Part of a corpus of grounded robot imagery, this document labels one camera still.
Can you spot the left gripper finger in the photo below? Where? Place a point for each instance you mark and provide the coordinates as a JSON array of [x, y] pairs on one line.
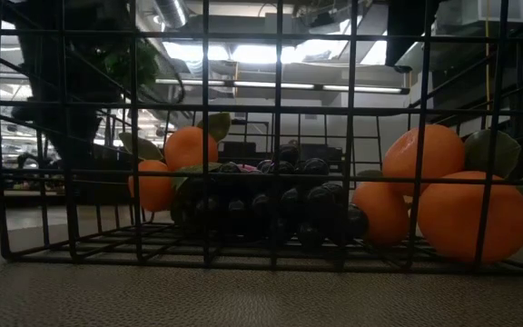
[[80, 138]]

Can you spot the tangerine cluster with leaves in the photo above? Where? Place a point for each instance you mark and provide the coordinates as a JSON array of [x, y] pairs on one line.
[[184, 147], [452, 222]]

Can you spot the pink dragon fruit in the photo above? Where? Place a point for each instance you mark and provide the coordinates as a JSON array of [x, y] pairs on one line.
[[248, 167]]

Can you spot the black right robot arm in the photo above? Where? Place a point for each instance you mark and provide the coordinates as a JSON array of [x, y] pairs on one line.
[[407, 32]]

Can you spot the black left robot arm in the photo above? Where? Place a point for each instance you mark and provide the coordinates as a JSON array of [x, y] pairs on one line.
[[48, 27]]

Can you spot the bright ceiling light panel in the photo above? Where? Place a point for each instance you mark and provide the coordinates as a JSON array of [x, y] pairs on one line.
[[252, 53]]

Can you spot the dark purple grape bunch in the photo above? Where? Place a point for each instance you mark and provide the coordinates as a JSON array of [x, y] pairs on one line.
[[307, 204]]

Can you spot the long fluorescent tube light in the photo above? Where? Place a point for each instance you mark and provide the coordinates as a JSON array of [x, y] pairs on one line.
[[361, 89]]

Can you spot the white ceiling box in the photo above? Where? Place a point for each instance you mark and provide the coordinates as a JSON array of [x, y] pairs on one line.
[[470, 11]]

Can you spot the silver ventilation duct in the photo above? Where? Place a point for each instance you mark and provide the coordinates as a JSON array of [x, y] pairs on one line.
[[170, 11]]

